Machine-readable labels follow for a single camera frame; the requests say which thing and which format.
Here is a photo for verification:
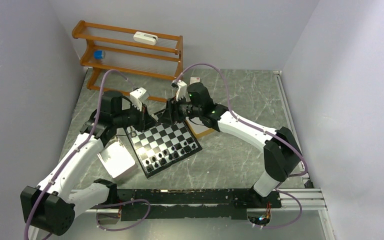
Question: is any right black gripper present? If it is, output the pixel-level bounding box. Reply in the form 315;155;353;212
158;93;202;126

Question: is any blue cap on rack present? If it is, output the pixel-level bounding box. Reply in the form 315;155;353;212
93;50;106;60

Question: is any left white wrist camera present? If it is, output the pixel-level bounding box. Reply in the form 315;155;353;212
129;87;150;112

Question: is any wooden three-tier rack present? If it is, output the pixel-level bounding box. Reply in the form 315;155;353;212
71;20;184;90

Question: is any small white red box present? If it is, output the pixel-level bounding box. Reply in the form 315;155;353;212
189;77;201;85

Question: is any black white chess board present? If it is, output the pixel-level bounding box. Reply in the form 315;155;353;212
125;120;202;178

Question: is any silver tin with white pieces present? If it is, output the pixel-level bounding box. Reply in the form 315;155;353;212
97;137;137;181

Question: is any white device on rack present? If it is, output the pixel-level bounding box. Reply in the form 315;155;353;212
133;31;159;46

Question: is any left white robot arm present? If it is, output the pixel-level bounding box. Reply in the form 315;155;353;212
20;87;156;239

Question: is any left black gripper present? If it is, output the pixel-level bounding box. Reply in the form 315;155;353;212
113;100;158;132

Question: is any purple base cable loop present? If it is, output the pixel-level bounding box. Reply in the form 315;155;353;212
95;198;152;232

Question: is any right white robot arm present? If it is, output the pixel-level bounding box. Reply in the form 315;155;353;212
157;82;302;207

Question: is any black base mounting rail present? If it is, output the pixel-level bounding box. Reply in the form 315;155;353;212
92;178;282;222

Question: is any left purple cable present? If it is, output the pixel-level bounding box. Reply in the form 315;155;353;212
23;69;137;240

